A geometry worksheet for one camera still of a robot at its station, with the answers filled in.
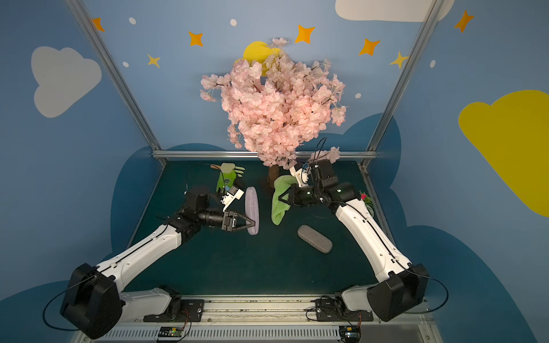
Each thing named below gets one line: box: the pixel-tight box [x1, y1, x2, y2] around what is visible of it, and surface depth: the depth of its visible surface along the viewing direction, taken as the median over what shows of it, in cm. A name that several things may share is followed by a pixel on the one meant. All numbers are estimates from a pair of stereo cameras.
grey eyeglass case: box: [297, 224, 334, 254], surface depth 92 cm
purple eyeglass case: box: [244, 185, 261, 236], surface depth 69 cm
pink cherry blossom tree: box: [200, 37, 347, 188], surface depth 70 cm
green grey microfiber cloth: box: [270, 175, 299, 226], surface depth 74 cm
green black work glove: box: [215, 162, 246, 194], surface depth 117 cm
